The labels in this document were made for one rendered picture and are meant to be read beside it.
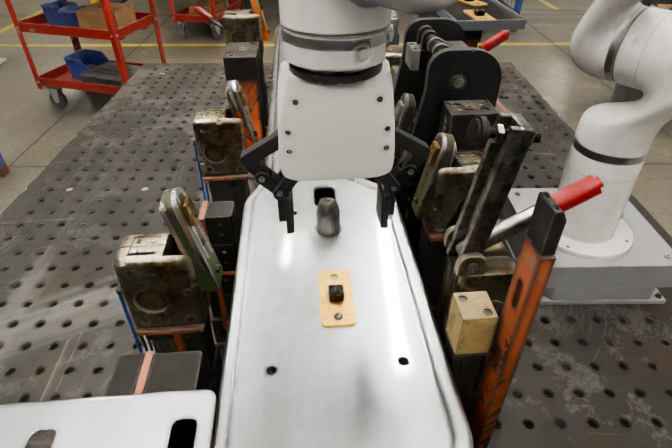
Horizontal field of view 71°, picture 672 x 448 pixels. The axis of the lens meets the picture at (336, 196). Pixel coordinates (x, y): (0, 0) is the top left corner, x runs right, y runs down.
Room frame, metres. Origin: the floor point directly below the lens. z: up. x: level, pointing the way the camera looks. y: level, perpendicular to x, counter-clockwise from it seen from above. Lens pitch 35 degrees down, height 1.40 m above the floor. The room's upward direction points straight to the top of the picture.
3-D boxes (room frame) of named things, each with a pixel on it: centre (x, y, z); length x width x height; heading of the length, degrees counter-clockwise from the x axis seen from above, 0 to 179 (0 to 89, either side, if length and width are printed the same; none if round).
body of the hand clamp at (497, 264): (0.38, -0.16, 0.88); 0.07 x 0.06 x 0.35; 95
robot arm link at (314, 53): (0.37, 0.00, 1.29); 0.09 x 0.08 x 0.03; 95
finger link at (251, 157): (0.36, 0.05, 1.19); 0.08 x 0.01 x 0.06; 95
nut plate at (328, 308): (0.37, 0.00, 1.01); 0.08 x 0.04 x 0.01; 4
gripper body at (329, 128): (0.37, 0.00, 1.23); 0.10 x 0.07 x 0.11; 95
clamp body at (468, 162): (0.56, -0.18, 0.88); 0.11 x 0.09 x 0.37; 95
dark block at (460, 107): (0.63, -0.19, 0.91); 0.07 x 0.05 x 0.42; 95
